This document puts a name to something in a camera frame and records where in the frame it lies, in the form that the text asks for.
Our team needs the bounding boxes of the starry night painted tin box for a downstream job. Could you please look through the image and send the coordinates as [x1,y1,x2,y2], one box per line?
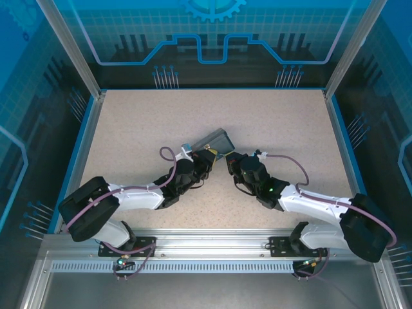
[192,127,236,159]

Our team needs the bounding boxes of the grey metal lower shelf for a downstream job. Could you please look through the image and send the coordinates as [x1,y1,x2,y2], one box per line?
[40,272,389,309]

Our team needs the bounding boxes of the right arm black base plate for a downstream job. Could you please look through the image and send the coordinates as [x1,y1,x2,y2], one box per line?
[268,236,328,258]

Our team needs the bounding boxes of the slotted grey cable duct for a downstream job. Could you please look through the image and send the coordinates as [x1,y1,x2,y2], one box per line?
[50,261,296,275]

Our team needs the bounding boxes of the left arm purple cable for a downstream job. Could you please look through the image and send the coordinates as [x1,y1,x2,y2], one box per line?
[64,146,178,281]

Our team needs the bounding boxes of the aluminium frame post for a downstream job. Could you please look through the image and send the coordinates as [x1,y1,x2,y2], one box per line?
[36,0,108,99]
[323,0,389,100]

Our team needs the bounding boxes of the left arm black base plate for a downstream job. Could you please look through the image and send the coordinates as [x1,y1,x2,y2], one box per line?
[98,236,158,258]

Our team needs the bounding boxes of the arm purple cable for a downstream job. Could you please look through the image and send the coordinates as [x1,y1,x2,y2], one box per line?
[263,153,398,281]
[64,146,178,281]

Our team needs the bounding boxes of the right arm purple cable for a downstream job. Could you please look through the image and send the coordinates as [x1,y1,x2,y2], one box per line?
[263,153,398,281]

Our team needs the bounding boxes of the aluminium front frame rail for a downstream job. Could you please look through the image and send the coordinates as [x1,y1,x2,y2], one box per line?
[41,228,384,262]

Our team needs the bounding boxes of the aluminium side rail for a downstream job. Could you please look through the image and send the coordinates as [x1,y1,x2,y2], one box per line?
[53,92,107,233]

